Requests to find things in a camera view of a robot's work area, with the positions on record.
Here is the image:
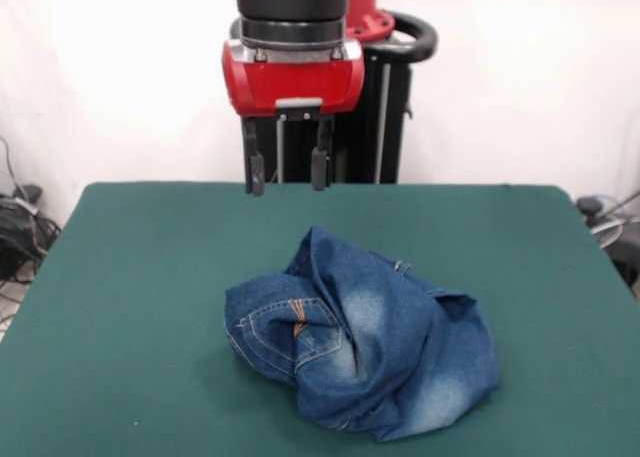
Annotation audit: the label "dark green table cloth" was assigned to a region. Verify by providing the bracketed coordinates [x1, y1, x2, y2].
[0, 180, 640, 457]

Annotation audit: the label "blue denim jeans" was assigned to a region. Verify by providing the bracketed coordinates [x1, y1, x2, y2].
[222, 225, 503, 444]

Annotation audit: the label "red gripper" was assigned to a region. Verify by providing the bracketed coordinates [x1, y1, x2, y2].
[222, 36, 365, 197]

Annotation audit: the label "dark grey stand base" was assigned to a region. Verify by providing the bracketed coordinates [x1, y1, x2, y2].
[607, 229, 640, 298]

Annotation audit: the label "black cable tangle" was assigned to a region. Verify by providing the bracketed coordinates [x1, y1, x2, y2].
[0, 135, 64, 328]

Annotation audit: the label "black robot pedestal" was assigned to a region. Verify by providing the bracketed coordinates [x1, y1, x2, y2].
[229, 9, 439, 184]

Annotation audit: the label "black power adapter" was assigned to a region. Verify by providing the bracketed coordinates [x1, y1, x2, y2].
[13, 183, 45, 204]

